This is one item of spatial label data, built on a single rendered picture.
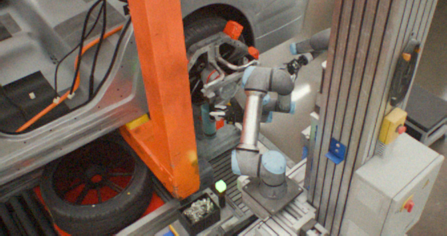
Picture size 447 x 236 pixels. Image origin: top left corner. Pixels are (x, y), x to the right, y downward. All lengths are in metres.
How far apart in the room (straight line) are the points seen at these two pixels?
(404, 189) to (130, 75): 1.59
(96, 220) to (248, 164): 1.03
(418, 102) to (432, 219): 0.83
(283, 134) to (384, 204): 1.90
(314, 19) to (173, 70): 3.09
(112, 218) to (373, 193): 1.54
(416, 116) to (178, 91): 1.97
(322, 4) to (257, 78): 3.06
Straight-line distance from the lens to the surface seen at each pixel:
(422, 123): 3.75
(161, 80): 2.25
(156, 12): 2.06
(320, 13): 5.29
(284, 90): 2.48
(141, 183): 3.06
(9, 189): 3.53
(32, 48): 3.53
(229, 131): 3.65
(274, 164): 2.38
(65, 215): 3.05
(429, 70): 4.77
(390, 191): 2.13
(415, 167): 2.24
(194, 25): 3.02
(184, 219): 2.79
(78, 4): 3.66
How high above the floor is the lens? 2.87
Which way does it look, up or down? 44 degrees down
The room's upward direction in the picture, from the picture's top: 3 degrees counter-clockwise
